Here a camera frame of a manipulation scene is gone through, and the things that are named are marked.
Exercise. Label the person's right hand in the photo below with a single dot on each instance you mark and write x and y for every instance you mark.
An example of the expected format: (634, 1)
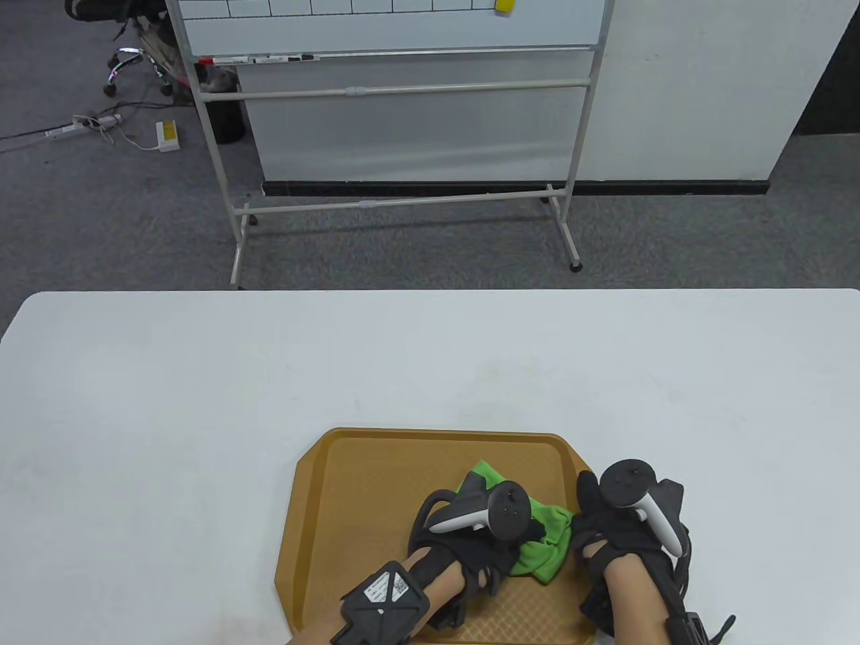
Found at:
(615, 531)

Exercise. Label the person's left hand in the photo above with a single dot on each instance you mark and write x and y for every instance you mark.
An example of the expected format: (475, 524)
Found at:
(480, 554)

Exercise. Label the person's left thumb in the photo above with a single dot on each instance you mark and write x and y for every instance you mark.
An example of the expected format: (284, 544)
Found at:
(534, 532)

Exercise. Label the person's right fingers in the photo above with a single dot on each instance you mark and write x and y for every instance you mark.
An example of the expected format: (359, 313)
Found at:
(588, 490)

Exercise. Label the green cloth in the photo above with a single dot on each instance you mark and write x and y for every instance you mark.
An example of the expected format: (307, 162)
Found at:
(537, 561)

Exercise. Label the person's left forearm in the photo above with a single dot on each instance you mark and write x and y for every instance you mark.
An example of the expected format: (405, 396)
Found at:
(437, 591)

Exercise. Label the person's right forearm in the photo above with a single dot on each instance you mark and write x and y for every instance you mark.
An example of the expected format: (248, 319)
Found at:
(635, 598)

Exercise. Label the white and black left controller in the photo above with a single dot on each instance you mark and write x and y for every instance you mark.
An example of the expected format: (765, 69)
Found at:
(504, 512)

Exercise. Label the white and black controller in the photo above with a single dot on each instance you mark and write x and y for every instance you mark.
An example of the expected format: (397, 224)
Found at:
(504, 512)
(631, 480)

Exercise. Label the white and black right controller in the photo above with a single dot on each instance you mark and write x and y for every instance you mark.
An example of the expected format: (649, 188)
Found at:
(631, 480)

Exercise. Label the brown plastic tray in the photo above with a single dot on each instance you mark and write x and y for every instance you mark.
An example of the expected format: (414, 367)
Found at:
(376, 497)

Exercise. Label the black left wrist tracker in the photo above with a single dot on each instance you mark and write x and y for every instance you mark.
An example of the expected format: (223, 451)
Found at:
(384, 598)

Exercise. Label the yellow magnet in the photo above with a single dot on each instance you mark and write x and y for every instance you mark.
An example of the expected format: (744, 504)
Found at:
(504, 5)

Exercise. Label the whiteboard on rolling stand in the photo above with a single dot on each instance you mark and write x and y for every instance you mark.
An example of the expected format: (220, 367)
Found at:
(403, 23)

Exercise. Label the black waste bin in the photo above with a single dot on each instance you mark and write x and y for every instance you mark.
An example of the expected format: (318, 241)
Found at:
(227, 117)

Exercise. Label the yellow and white box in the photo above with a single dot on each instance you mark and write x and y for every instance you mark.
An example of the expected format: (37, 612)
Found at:
(168, 136)

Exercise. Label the red whiteboard marker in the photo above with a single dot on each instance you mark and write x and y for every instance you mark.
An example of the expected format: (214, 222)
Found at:
(213, 60)

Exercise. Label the white power strip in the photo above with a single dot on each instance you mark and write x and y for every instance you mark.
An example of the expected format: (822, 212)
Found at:
(80, 125)

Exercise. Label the black office chair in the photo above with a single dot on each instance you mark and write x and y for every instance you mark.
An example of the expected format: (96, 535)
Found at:
(127, 40)

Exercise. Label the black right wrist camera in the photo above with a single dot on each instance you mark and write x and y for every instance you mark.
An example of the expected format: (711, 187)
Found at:
(695, 628)

